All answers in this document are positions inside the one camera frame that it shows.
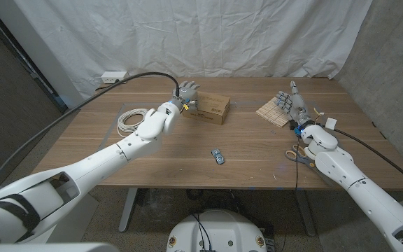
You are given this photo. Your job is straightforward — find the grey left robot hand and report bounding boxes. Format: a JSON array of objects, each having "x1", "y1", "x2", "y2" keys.
[{"x1": 171, "y1": 80, "x2": 201, "y2": 113}]

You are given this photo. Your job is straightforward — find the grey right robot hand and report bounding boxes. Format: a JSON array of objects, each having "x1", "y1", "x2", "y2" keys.
[{"x1": 276, "y1": 80, "x2": 313, "y2": 131}]

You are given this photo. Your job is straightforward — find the cardboard packing box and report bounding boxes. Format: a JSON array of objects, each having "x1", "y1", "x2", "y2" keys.
[{"x1": 182, "y1": 90, "x2": 231, "y2": 126}]

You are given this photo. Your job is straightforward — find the small silver-blue toy car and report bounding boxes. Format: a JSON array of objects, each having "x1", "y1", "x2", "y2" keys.
[{"x1": 211, "y1": 148, "x2": 225, "y2": 165}]

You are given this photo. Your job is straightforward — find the wooden slat mat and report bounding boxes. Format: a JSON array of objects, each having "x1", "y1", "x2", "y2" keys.
[{"x1": 255, "y1": 97, "x2": 292, "y2": 129}]

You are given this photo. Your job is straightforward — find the white backdrop cloth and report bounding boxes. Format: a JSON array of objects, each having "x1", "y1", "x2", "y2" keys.
[{"x1": 12, "y1": 0, "x2": 374, "y2": 109}]

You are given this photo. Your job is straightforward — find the white power strip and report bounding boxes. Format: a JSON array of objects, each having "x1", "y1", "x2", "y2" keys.
[{"x1": 101, "y1": 71, "x2": 129, "y2": 85}]

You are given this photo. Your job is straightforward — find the grey table leg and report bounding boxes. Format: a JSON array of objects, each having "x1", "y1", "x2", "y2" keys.
[
  {"x1": 118, "y1": 188, "x2": 139, "y2": 233},
  {"x1": 294, "y1": 190, "x2": 317, "y2": 237}
]

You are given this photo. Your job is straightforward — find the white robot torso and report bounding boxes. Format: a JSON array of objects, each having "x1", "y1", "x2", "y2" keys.
[{"x1": 166, "y1": 209, "x2": 268, "y2": 252}]

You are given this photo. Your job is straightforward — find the white floor board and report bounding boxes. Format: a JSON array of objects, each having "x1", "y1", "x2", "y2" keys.
[{"x1": 47, "y1": 193, "x2": 99, "y2": 244}]

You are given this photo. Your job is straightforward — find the yellow-handled scissors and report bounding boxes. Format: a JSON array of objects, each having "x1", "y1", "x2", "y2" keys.
[{"x1": 285, "y1": 144, "x2": 316, "y2": 168}]

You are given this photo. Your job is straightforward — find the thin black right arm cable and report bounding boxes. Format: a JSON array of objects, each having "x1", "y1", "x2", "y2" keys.
[{"x1": 281, "y1": 135, "x2": 300, "y2": 252}]

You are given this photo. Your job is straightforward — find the coiled white cable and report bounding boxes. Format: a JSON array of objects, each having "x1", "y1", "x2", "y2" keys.
[{"x1": 117, "y1": 108, "x2": 149, "y2": 138}]

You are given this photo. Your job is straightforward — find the black power strip cord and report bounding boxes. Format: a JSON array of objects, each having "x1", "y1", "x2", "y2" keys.
[{"x1": 95, "y1": 80, "x2": 118, "y2": 92}]

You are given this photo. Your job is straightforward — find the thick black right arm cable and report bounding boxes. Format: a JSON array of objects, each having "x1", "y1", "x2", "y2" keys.
[{"x1": 333, "y1": 127, "x2": 403, "y2": 193}]

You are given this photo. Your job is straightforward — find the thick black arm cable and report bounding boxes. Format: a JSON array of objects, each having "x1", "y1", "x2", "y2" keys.
[
  {"x1": 0, "y1": 71, "x2": 181, "y2": 208},
  {"x1": 333, "y1": 127, "x2": 403, "y2": 193}
]

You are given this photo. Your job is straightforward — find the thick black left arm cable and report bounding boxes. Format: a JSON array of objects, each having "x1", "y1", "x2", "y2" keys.
[{"x1": 0, "y1": 71, "x2": 181, "y2": 208}]

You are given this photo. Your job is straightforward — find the black torso cable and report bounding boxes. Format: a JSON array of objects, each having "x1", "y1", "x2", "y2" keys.
[{"x1": 191, "y1": 212, "x2": 212, "y2": 251}]

